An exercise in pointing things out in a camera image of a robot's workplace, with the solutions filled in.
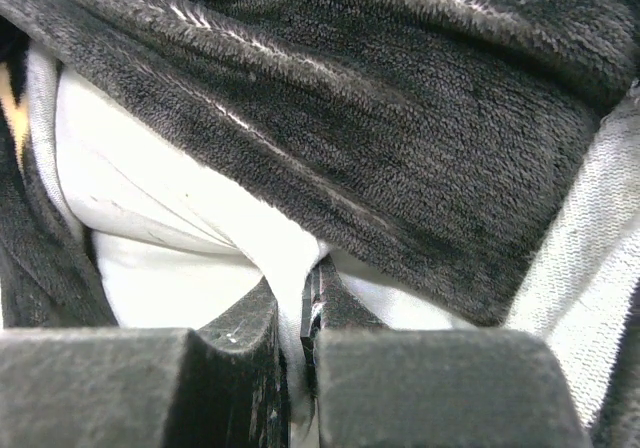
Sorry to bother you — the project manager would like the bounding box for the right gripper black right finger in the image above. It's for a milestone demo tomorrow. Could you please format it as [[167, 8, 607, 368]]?
[[301, 259, 590, 447]]

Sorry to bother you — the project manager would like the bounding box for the black pillowcase with cream flowers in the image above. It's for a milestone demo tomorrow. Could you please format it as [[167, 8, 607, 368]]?
[[1, 0, 639, 447]]

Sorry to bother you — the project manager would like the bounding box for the white pillow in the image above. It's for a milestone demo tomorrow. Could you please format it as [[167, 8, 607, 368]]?
[[26, 45, 463, 447]]

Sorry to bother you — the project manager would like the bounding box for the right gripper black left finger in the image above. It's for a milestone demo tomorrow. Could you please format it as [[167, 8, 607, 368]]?
[[1, 282, 288, 448]]

